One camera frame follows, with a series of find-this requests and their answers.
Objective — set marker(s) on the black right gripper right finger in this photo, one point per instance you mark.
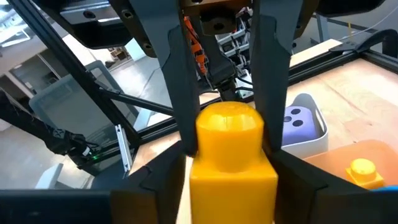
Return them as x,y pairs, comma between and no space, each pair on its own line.
292,193

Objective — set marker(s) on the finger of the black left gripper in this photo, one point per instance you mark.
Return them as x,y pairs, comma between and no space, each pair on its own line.
269,93
182,93

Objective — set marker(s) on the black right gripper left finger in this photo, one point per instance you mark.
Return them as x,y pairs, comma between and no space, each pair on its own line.
149,199

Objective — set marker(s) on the orange translucent plastic bin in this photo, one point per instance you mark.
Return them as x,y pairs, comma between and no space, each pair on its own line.
329,161

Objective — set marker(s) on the purple foam die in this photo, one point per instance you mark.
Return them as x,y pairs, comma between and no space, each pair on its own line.
300,130

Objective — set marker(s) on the yellow toy block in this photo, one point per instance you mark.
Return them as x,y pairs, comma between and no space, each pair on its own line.
363,174
231,174

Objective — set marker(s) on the blue toy block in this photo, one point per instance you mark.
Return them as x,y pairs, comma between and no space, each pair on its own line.
387,188

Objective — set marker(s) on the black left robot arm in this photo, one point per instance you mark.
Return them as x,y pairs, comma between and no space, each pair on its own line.
37,127

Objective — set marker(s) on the grey plastic bin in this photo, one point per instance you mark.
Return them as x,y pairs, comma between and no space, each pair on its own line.
311,149

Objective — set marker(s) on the translucent grey storage tote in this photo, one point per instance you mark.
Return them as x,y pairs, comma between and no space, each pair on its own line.
62,102

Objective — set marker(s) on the silver metal bracket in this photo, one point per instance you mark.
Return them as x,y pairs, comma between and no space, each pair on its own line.
123,149

